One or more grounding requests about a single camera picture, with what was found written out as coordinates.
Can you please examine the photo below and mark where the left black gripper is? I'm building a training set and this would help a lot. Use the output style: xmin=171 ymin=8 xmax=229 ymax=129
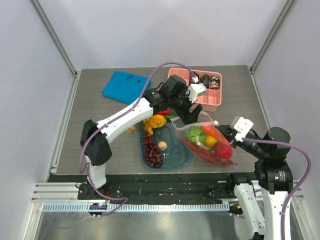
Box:
xmin=168 ymin=86 xmax=202 ymax=125

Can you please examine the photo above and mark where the green toy melon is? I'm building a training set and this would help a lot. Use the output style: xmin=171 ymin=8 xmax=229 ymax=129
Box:
xmin=187 ymin=127 xmax=207 ymax=145

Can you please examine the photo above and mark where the toy green onion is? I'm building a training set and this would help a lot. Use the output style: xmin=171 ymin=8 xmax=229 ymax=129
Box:
xmin=193 ymin=128 xmax=207 ymax=147

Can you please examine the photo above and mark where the red toy apple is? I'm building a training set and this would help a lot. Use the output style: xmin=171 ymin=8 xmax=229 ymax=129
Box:
xmin=214 ymin=142 xmax=233 ymax=160

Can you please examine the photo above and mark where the yellow toy mango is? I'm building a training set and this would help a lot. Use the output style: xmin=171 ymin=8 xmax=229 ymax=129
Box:
xmin=204 ymin=135 xmax=218 ymax=148

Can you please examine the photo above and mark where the orange toy carrot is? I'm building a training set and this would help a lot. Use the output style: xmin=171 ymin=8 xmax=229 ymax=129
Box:
xmin=200 ymin=125 xmax=230 ymax=146

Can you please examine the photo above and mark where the clear zip top bag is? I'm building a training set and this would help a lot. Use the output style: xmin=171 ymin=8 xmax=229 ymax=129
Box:
xmin=170 ymin=111 xmax=238 ymax=167

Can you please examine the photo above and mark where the red toy lobster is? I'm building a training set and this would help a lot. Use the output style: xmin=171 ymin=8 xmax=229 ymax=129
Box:
xmin=179 ymin=136 xmax=238 ymax=167

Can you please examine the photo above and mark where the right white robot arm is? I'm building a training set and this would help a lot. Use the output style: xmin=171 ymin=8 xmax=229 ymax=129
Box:
xmin=218 ymin=125 xmax=293 ymax=240

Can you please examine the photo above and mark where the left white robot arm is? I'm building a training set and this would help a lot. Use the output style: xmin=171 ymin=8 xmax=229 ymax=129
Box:
xmin=80 ymin=75 xmax=207 ymax=200

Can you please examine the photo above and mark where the green toy cucumber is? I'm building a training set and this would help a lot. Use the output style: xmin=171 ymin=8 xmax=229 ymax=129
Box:
xmin=164 ymin=114 xmax=176 ymax=120

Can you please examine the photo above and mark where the red toy chili pepper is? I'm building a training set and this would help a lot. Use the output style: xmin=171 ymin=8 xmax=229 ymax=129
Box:
xmin=156 ymin=109 xmax=171 ymax=116

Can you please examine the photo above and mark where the pink divided organizer box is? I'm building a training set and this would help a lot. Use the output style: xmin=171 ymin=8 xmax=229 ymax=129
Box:
xmin=168 ymin=67 xmax=222 ymax=112

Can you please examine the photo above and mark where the orange toy fruit cluster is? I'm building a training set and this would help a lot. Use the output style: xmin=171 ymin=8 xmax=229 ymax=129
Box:
xmin=142 ymin=114 xmax=167 ymax=136

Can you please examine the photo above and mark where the dark rolled sock left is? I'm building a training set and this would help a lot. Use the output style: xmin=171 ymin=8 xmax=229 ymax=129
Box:
xmin=189 ymin=71 xmax=199 ymax=80

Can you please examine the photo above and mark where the dark rolled sock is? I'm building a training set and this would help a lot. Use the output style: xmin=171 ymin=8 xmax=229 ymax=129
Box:
xmin=189 ymin=71 xmax=199 ymax=80
xmin=200 ymin=74 xmax=210 ymax=89

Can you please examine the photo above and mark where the white toy garlic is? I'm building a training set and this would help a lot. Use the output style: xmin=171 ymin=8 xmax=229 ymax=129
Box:
xmin=158 ymin=141 xmax=168 ymax=152

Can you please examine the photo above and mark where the dark rolled sock middle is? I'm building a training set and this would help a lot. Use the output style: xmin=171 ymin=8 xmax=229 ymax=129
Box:
xmin=200 ymin=74 xmax=210 ymax=89

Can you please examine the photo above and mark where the teal plastic basket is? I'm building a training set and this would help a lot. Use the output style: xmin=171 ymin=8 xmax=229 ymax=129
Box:
xmin=136 ymin=120 xmax=193 ymax=172

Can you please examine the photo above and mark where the floral rolled sock right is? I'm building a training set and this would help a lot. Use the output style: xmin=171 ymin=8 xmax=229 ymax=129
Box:
xmin=209 ymin=76 xmax=221 ymax=90

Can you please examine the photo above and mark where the brown longan bunch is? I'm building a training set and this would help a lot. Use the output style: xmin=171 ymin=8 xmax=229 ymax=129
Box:
xmin=126 ymin=118 xmax=150 ymax=133

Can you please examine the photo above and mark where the purple grape bunch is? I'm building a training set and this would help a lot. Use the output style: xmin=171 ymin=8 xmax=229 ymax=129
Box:
xmin=142 ymin=132 xmax=164 ymax=169

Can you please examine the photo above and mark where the blue folded cloth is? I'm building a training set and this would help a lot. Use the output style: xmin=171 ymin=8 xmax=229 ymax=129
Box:
xmin=102 ymin=71 xmax=148 ymax=105

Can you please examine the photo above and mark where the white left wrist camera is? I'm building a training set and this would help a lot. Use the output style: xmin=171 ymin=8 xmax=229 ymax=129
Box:
xmin=187 ymin=76 xmax=207 ymax=104

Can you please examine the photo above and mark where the white slotted cable duct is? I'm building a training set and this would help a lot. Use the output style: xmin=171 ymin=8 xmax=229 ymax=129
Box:
xmin=42 ymin=201 xmax=230 ymax=212

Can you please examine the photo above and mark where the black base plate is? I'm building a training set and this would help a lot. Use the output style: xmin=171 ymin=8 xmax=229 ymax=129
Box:
xmin=77 ymin=173 xmax=236 ymax=205

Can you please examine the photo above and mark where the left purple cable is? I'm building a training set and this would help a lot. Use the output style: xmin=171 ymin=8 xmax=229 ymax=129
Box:
xmin=78 ymin=61 xmax=198 ymax=216

